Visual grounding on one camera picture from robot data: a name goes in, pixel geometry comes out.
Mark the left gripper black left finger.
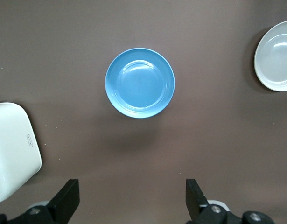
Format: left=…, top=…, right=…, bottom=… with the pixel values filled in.
left=0, top=179, right=80, bottom=224

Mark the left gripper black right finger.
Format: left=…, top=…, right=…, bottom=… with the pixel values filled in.
left=185, top=179, right=275, bottom=224

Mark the blue plate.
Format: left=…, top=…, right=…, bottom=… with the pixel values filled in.
left=105, top=48, right=176, bottom=119

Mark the beige plate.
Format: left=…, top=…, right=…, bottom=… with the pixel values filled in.
left=254, top=20, right=287, bottom=92

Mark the white toaster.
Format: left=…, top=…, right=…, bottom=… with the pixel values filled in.
left=0, top=102, right=43, bottom=205

